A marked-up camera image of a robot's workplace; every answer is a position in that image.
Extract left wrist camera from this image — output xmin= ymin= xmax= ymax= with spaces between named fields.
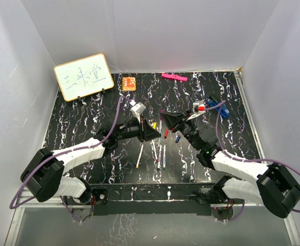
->
xmin=131 ymin=102 xmax=146 ymax=117

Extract blue stapler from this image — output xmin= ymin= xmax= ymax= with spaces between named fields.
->
xmin=207 ymin=94 xmax=230 ymax=118

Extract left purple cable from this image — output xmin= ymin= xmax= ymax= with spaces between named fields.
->
xmin=9 ymin=96 xmax=137 ymax=224

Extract red pen cap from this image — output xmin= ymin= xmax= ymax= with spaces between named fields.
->
xmin=164 ymin=129 xmax=169 ymax=138

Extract white pen red end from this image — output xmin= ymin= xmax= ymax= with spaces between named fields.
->
xmin=151 ymin=140 xmax=158 ymax=161

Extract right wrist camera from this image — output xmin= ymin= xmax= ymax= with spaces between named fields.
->
xmin=192 ymin=100 xmax=205 ymax=113

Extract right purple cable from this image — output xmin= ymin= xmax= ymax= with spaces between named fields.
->
xmin=203 ymin=99 xmax=300 ymax=222

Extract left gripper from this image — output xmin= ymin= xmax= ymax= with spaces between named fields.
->
xmin=116 ymin=116 xmax=161 ymax=144

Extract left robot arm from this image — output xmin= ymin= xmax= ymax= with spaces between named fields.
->
xmin=20 ymin=119 xmax=161 ymax=204

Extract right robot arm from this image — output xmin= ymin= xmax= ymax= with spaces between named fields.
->
xmin=160 ymin=111 xmax=300 ymax=218

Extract pink plastic piece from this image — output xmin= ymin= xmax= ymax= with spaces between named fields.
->
xmin=161 ymin=73 xmax=188 ymax=82

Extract white pen yellow end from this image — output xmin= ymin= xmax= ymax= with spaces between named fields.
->
xmin=136 ymin=144 xmax=144 ymax=169

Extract purple cable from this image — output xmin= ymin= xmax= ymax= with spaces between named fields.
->
xmin=203 ymin=99 xmax=300 ymax=222
xmin=9 ymin=96 xmax=137 ymax=224

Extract white pen purple end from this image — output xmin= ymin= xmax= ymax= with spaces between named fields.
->
xmin=158 ymin=121 xmax=162 ymax=148

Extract white pen green end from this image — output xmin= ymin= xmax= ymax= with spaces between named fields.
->
xmin=157 ymin=145 xmax=162 ymax=171

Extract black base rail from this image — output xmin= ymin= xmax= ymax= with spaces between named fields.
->
xmin=62 ymin=183 xmax=245 ymax=218

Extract orange notepad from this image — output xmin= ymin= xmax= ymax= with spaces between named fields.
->
xmin=122 ymin=77 xmax=136 ymax=91

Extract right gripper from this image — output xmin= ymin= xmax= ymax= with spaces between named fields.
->
xmin=161 ymin=110 xmax=201 ymax=151

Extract white pen blue end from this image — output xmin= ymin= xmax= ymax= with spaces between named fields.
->
xmin=162 ymin=145 xmax=166 ymax=170

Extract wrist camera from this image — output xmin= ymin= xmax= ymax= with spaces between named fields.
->
xmin=131 ymin=102 xmax=146 ymax=117
xmin=192 ymin=100 xmax=205 ymax=113

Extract blue pen cap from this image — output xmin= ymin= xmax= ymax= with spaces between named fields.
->
xmin=175 ymin=135 xmax=181 ymax=143

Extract small whiteboard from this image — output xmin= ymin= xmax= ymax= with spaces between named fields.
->
xmin=53 ymin=53 xmax=114 ymax=101

